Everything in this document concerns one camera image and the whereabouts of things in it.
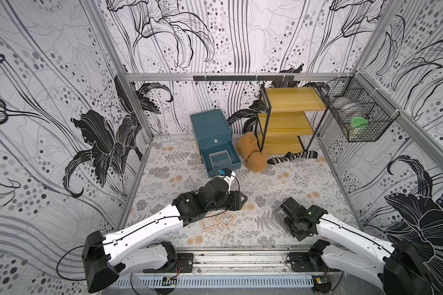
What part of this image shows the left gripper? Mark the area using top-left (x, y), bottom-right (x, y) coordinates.
top-left (204, 191), bottom-right (248, 211)

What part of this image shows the pink brooch box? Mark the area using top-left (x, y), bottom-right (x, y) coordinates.
top-left (200, 217), bottom-right (218, 232)
top-left (215, 211), bottom-right (237, 229)

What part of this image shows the grey brooch box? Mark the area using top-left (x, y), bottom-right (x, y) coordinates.
top-left (209, 150), bottom-right (232, 169)

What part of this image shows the teal drawer cabinet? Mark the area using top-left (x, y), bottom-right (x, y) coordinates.
top-left (190, 109), bottom-right (241, 178)

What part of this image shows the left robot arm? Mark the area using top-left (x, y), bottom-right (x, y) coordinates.
top-left (81, 177), bottom-right (247, 293)

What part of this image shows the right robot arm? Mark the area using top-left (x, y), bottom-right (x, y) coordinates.
top-left (276, 197), bottom-right (434, 295)

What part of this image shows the brown teddy bear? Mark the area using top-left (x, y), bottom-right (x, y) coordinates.
top-left (235, 132), bottom-right (268, 173)

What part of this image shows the striped sock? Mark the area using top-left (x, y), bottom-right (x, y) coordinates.
top-left (267, 151), bottom-right (318, 165)

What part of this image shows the yellow wooden shelf rack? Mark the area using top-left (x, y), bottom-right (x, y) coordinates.
top-left (255, 82), bottom-right (328, 155)

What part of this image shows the green lidded cup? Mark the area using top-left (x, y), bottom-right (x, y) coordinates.
top-left (349, 117), bottom-right (369, 140)

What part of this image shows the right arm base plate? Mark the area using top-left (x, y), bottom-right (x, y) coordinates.
top-left (286, 252), bottom-right (339, 273)

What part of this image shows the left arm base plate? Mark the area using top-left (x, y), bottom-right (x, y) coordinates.
top-left (158, 253), bottom-right (194, 274)

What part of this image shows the white slotted cable duct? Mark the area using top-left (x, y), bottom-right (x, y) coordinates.
top-left (114, 275), bottom-right (314, 289)

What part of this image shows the black wire basket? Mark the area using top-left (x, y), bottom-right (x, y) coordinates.
top-left (326, 77), bottom-right (397, 143)

